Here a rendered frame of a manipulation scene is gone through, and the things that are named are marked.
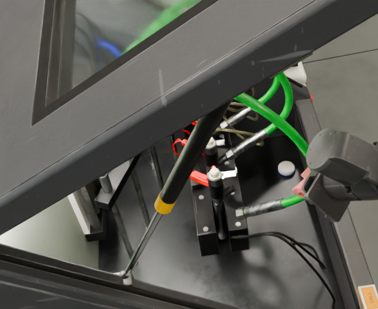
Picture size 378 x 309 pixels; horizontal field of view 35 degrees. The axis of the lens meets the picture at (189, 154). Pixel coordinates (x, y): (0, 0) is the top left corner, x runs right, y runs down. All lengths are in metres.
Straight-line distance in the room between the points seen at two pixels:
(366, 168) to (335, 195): 0.12
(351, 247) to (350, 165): 0.46
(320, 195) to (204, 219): 0.38
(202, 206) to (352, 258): 0.31
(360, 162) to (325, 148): 0.05
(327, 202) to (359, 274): 0.32
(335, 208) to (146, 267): 0.57
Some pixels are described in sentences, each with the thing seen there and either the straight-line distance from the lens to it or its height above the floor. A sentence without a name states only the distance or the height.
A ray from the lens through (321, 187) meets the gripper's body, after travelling 0.86.
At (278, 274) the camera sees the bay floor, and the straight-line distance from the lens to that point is 1.28.
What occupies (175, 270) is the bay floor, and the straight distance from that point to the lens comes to 1.30.
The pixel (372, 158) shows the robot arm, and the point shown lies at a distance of 0.75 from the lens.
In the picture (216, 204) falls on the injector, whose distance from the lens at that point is 1.16.
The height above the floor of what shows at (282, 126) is 1.34.
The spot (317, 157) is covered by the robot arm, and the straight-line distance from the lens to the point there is 0.76.
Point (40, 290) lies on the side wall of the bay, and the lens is 0.70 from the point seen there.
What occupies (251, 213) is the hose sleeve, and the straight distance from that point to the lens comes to 1.01.
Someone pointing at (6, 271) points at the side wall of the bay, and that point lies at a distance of 0.68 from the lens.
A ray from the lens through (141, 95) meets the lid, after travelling 0.46.
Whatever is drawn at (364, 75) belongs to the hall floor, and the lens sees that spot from 2.94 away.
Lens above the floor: 1.95
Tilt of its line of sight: 49 degrees down
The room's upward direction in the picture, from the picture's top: 10 degrees counter-clockwise
